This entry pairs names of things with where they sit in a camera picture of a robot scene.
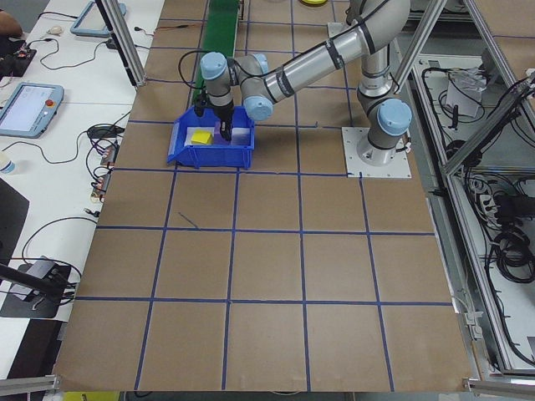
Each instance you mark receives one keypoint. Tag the white paper cup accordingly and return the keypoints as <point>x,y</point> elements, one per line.
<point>7,165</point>

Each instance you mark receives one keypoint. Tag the white desk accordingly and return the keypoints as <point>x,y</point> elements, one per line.
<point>62,83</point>

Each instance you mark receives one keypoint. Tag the white square base plate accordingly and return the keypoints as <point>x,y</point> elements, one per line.
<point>335,29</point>
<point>355,167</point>

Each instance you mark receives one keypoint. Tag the green conveyor belt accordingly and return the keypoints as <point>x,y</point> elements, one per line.
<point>219,29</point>

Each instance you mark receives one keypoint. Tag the black power adapter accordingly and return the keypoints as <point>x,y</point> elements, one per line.
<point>102,131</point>
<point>112,44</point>
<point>507,206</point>

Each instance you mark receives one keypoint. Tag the white power strip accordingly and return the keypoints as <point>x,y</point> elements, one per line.
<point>485,200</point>

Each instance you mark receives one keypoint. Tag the yellow plastic plate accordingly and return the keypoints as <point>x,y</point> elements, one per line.
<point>313,1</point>

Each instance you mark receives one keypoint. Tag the white foam liner sheet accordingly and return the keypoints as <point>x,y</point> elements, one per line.
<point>241,135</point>

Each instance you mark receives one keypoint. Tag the yellow sheet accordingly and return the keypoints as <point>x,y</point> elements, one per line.
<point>92,396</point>

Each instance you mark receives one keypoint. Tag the aluminium profile rail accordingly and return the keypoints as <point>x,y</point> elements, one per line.
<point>29,383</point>
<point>497,384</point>

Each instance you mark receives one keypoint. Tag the V-shaped metal bar frame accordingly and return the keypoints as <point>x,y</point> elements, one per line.
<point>480,137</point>

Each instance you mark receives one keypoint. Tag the blue plastic storage bin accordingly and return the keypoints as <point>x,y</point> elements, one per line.
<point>217,158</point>

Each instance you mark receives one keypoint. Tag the yellow foam block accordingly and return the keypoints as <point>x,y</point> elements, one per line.
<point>201,137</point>

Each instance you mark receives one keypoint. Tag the purple foam block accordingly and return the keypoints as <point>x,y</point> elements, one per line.
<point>217,135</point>

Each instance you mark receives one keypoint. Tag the small silver box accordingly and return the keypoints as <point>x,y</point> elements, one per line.
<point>41,267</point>

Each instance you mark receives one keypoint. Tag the small circuit board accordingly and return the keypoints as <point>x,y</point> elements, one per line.
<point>110,155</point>
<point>101,186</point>

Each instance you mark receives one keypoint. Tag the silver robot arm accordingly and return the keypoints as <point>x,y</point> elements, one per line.
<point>313,62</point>

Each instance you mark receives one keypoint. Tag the aluminium profile post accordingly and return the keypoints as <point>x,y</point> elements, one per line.
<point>129,58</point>

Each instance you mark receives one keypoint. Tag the person forearm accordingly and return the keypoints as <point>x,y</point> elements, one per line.
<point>8,23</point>

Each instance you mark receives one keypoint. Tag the black electronics device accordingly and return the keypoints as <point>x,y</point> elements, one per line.
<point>18,62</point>

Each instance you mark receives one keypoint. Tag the white round mouse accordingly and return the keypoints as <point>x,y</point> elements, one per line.
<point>55,30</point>

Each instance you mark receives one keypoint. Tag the white plastic bag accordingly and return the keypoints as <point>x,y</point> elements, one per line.
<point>464,94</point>

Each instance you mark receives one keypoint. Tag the blue grey teach pendant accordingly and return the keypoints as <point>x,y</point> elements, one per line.
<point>85,21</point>
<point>25,108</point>

